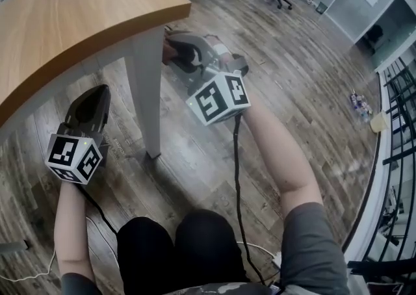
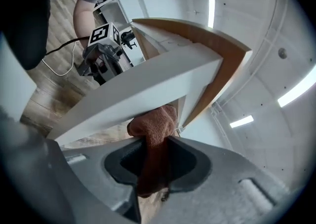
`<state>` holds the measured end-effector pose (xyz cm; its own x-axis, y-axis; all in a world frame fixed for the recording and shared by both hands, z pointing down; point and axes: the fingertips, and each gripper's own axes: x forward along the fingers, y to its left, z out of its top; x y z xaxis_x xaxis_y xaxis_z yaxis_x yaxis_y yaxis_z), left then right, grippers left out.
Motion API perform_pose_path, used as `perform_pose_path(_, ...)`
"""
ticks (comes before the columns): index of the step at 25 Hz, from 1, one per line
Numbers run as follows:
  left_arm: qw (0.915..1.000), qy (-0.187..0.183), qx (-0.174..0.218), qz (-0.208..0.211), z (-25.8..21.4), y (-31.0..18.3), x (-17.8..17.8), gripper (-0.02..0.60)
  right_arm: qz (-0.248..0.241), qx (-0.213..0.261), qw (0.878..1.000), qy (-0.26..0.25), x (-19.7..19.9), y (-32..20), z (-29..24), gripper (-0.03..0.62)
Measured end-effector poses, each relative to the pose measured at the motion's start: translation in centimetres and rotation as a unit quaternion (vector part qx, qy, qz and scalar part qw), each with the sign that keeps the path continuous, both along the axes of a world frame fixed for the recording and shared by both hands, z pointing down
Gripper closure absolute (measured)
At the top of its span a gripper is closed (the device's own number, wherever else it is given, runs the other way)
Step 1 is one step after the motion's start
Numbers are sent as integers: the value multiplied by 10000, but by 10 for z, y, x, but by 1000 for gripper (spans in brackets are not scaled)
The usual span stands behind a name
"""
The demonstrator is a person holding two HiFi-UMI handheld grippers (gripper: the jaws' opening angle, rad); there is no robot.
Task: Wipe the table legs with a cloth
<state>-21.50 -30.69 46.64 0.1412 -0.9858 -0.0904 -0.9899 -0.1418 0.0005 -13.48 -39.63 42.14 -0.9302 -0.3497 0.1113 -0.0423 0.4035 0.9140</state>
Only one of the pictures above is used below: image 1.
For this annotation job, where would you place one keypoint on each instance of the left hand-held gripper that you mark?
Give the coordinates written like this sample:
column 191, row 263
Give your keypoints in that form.
column 71, row 157

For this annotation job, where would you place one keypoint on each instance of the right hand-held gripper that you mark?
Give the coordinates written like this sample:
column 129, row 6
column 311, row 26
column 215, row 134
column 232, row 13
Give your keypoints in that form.
column 217, row 98

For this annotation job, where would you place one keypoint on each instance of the brown cloth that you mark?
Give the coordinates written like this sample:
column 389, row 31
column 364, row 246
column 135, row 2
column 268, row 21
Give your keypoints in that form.
column 167, row 51

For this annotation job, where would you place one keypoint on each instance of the person's left forearm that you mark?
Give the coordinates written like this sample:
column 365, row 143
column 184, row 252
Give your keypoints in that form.
column 70, row 232

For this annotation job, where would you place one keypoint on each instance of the person's right forearm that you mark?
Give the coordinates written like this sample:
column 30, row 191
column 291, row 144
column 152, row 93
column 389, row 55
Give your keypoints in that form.
column 279, row 157

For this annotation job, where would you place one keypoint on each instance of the wooden table with white legs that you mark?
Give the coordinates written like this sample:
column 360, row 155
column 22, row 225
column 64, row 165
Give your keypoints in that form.
column 71, row 20

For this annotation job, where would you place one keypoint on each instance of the person's black trousers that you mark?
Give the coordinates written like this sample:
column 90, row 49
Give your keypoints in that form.
column 182, row 248

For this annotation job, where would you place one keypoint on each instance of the pile of small bottles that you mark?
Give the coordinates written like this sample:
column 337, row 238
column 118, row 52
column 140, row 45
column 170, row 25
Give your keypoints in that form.
column 360, row 103

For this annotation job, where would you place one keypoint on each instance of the cream bucket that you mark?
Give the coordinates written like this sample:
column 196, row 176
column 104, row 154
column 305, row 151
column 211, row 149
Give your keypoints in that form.
column 379, row 121

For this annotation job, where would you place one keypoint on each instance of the person's gray printed shirt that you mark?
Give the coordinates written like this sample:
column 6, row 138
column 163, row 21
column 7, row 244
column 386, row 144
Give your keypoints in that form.
column 308, row 241

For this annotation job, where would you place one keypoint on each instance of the white power strip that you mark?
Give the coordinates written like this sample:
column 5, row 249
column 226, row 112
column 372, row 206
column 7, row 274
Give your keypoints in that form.
column 277, row 259

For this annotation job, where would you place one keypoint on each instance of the black metal railing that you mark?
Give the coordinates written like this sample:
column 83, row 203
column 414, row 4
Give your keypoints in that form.
column 398, row 157

